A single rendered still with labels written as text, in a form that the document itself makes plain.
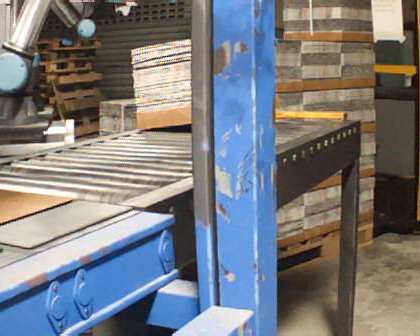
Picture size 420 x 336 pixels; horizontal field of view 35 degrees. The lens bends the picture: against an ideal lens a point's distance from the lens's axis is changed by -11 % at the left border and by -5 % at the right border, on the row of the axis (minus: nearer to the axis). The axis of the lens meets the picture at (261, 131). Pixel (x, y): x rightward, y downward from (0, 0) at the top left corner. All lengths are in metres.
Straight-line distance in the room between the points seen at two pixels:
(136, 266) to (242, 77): 0.27
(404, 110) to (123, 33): 7.40
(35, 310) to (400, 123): 3.52
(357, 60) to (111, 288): 2.83
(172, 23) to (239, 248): 9.72
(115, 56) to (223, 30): 10.22
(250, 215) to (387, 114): 3.33
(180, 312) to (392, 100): 3.28
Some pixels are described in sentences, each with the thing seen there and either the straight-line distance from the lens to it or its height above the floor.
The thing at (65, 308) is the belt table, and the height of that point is 0.74.
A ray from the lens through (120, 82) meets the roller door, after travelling 10.98.
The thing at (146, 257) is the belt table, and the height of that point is 0.75.
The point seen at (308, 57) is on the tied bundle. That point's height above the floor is 0.98.
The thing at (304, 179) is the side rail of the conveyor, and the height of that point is 0.71.
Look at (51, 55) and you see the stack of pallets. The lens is 9.16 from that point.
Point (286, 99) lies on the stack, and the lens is 3.15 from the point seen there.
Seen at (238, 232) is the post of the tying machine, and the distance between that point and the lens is 0.84.
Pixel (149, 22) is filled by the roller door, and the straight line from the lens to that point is 10.73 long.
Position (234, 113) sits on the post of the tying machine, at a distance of 0.82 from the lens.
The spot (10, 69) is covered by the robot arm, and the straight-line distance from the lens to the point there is 2.01.
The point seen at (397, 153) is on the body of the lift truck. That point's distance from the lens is 4.12.
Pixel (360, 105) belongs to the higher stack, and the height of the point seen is 0.74.
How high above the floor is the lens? 1.01
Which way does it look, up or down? 6 degrees down
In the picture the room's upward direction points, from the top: 1 degrees counter-clockwise
